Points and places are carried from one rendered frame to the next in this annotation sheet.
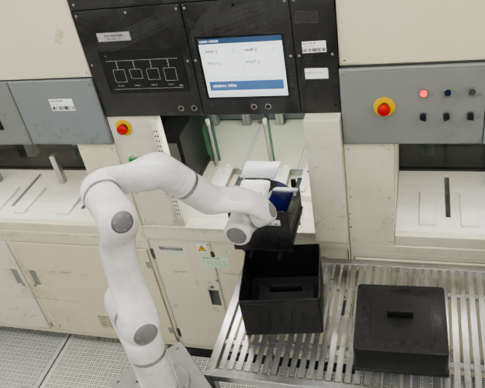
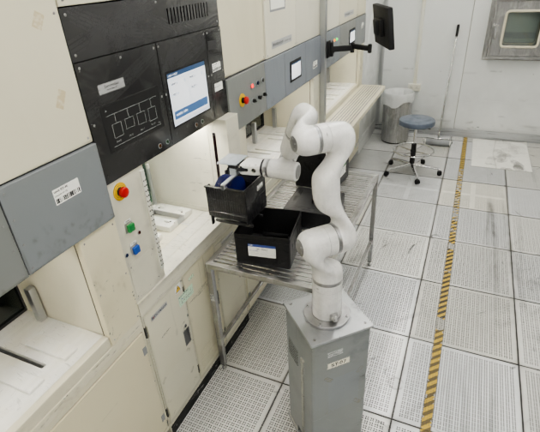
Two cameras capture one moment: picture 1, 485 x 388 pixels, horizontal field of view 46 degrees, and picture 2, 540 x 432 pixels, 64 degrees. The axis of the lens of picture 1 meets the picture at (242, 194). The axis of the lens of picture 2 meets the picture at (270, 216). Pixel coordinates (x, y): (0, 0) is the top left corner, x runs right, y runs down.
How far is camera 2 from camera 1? 222 cm
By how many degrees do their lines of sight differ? 70
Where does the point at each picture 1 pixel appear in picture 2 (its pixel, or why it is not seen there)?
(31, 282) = not seen: outside the picture
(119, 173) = (309, 118)
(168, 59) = (151, 99)
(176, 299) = (165, 370)
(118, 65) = (117, 117)
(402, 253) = not seen: hidden behind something
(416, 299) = (304, 194)
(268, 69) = (201, 90)
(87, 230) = (88, 365)
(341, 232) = not seen: hidden behind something
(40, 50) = (39, 124)
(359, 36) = (227, 56)
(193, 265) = (173, 314)
